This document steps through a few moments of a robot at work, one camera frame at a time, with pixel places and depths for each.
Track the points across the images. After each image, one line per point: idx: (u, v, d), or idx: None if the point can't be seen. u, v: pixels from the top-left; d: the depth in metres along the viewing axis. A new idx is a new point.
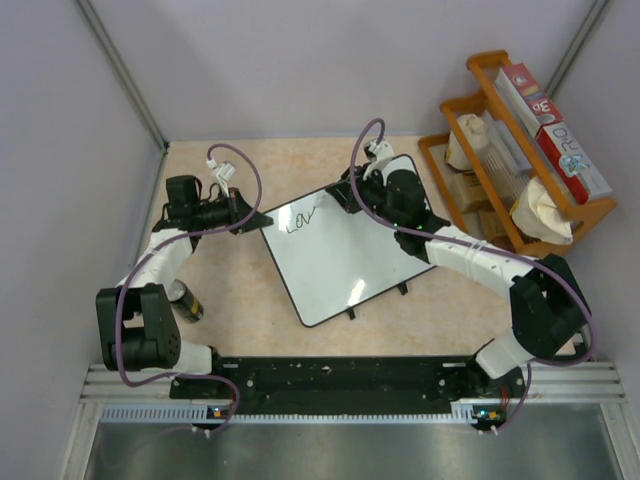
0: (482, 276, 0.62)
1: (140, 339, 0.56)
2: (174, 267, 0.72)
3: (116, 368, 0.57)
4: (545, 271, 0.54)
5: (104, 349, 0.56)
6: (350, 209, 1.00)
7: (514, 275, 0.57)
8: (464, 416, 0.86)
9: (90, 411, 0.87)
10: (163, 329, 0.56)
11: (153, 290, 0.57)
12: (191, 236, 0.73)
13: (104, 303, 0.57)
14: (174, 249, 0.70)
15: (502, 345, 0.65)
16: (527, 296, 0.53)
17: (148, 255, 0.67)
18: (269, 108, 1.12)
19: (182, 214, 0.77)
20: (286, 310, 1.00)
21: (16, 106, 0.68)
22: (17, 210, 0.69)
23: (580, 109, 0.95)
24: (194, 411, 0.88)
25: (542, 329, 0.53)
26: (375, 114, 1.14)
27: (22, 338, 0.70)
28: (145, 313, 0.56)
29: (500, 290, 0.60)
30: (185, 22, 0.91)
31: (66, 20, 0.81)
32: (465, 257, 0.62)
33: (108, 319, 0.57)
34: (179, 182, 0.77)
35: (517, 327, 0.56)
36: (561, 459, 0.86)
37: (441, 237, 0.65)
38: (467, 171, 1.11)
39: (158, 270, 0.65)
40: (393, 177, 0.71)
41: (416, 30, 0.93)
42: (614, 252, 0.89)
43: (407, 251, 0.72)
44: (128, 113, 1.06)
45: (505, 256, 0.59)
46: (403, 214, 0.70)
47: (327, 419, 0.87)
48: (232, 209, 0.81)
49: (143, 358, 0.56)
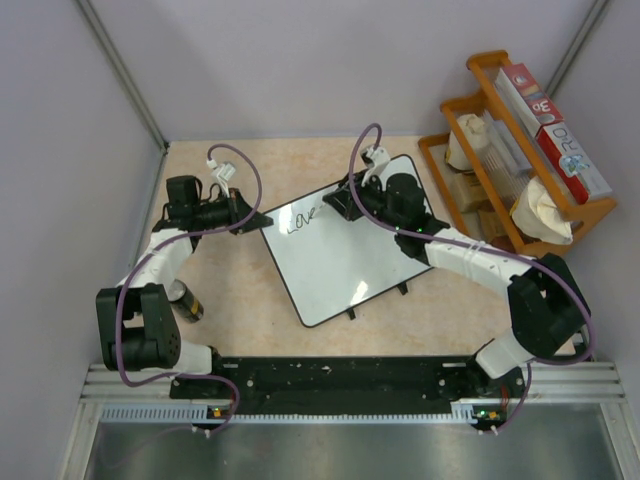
0: (480, 276, 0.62)
1: (140, 339, 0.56)
2: (174, 267, 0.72)
3: (116, 367, 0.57)
4: (544, 270, 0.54)
5: (104, 348, 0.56)
6: (350, 217, 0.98)
7: (512, 274, 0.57)
8: (464, 416, 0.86)
9: (90, 411, 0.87)
10: (162, 329, 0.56)
11: (153, 290, 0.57)
12: (191, 236, 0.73)
13: (104, 302, 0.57)
14: (174, 249, 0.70)
15: (502, 344, 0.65)
16: (526, 295, 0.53)
17: (148, 255, 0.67)
18: (269, 108, 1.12)
19: (182, 215, 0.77)
20: (286, 310, 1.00)
21: (17, 107, 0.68)
22: (16, 210, 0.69)
23: (580, 108, 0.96)
24: (194, 411, 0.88)
25: (542, 329, 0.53)
26: (375, 114, 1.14)
27: (22, 338, 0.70)
28: (145, 313, 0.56)
29: (500, 290, 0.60)
30: (184, 21, 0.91)
31: (65, 19, 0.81)
32: (464, 258, 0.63)
33: (108, 319, 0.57)
34: (180, 183, 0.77)
35: (515, 326, 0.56)
36: (561, 459, 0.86)
37: (440, 238, 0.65)
38: (467, 171, 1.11)
39: (158, 270, 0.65)
40: (392, 180, 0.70)
41: (417, 30, 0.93)
42: (614, 251, 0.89)
43: (407, 253, 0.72)
44: (128, 113, 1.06)
45: (504, 257, 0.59)
46: (403, 217, 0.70)
47: (327, 419, 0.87)
48: (233, 209, 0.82)
49: (143, 357, 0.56)
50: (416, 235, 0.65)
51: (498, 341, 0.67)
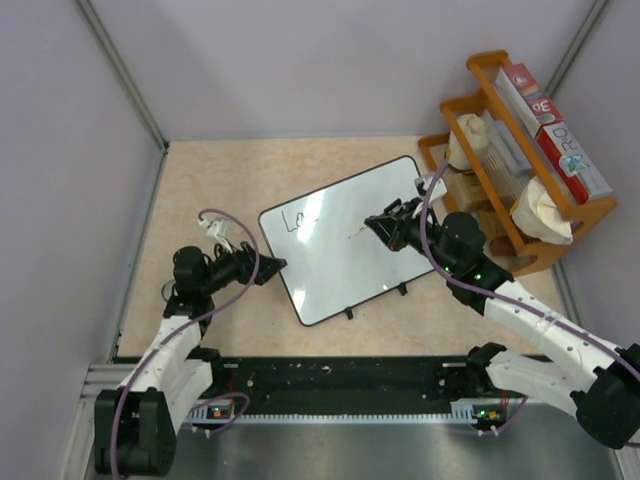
0: (549, 349, 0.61)
1: (131, 448, 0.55)
2: (181, 359, 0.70)
3: (106, 470, 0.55)
4: (627, 367, 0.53)
5: (96, 452, 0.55)
6: (394, 248, 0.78)
7: (595, 366, 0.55)
8: (463, 416, 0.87)
9: (90, 411, 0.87)
10: (156, 441, 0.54)
11: (152, 397, 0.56)
12: (199, 323, 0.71)
13: (103, 405, 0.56)
14: (179, 344, 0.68)
15: (535, 382, 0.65)
16: (610, 394, 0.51)
17: (153, 350, 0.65)
18: (269, 108, 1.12)
19: (193, 296, 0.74)
20: (286, 310, 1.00)
21: (18, 104, 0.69)
22: (17, 210, 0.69)
23: (581, 109, 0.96)
24: (194, 411, 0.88)
25: (620, 426, 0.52)
26: (375, 114, 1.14)
27: (22, 337, 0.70)
28: (142, 421, 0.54)
29: (569, 370, 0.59)
30: (184, 21, 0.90)
31: (65, 18, 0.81)
32: (536, 329, 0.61)
33: (105, 423, 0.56)
34: (187, 267, 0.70)
35: (582, 409, 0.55)
36: (563, 460, 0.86)
37: (508, 299, 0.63)
38: (467, 171, 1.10)
39: (162, 370, 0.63)
40: (451, 221, 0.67)
41: (417, 30, 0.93)
42: (615, 251, 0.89)
43: (462, 299, 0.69)
44: (128, 113, 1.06)
45: (583, 340, 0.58)
46: (460, 262, 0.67)
47: (327, 419, 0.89)
48: (240, 263, 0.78)
49: (132, 466, 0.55)
50: (478, 290, 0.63)
51: (527, 372, 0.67)
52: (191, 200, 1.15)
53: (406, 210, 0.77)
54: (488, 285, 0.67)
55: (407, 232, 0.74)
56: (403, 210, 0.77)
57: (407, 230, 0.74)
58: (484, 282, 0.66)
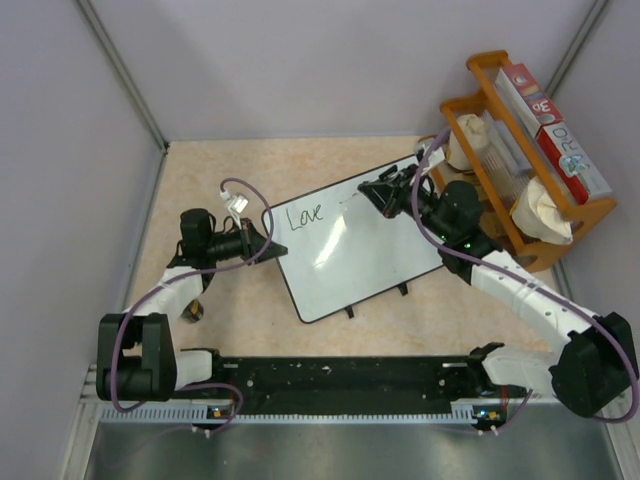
0: (530, 314, 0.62)
1: (135, 370, 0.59)
2: (180, 302, 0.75)
3: (108, 396, 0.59)
4: (601, 333, 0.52)
5: (99, 374, 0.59)
6: (388, 216, 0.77)
7: (570, 330, 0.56)
8: (464, 416, 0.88)
9: (90, 411, 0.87)
10: (158, 362, 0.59)
11: (156, 319, 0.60)
12: (202, 274, 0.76)
13: (106, 326, 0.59)
14: (182, 286, 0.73)
15: (522, 368, 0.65)
16: (583, 356, 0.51)
17: (158, 286, 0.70)
18: (270, 108, 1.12)
19: (197, 255, 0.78)
20: (286, 310, 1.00)
21: (19, 105, 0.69)
22: (16, 210, 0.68)
23: (581, 108, 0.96)
24: (194, 411, 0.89)
25: (589, 392, 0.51)
26: (375, 113, 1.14)
27: (21, 338, 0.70)
28: (146, 341, 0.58)
29: (548, 334, 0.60)
30: (185, 21, 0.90)
31: (65, 19, 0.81)
32: (517, 294, 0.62)
33: (107, 345, 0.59)
34: (193, 223, 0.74)
35: (557, 378, 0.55)
36: (563, 460, 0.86)
37: (493, 266, 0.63)
38: (467, 171, 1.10)
39: (165, 301, 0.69)
40: (451, 189, 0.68)
41: (418, 30, 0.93)
42: (615, 252, 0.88)
43: (449, 266, 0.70)
44: (128, 113, 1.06)
45: (562, 305, 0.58)
46: (453, 230, 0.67)
47: (327, 419, 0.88)
48: (245, 240, 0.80)
49: (136, 387, 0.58)
50: (465, 256, 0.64)
51: (517, 361, 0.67)
52: (191, 200, 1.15)
53: (403, 178, 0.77)
54: (478, 255, 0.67)
55: (403, 201, 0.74)
56: (401, 176, 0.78)
57: (403, 198, 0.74)
58: (473, 250, 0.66)
